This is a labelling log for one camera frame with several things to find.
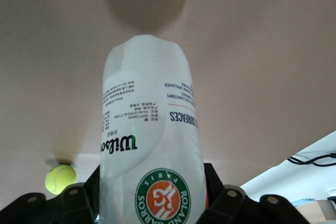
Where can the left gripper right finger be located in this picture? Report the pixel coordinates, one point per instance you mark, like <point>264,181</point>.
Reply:
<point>249,211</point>

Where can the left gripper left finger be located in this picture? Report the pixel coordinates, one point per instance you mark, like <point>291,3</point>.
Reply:
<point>52,208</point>

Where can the yellow Wilson tennis ball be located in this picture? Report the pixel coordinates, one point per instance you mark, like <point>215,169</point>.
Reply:
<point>59,179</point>

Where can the clear tennis ball can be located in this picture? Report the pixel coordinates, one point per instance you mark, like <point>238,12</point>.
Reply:
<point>147,103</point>

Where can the brown table cover sheet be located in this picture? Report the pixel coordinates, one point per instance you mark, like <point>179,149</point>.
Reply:
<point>236,51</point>

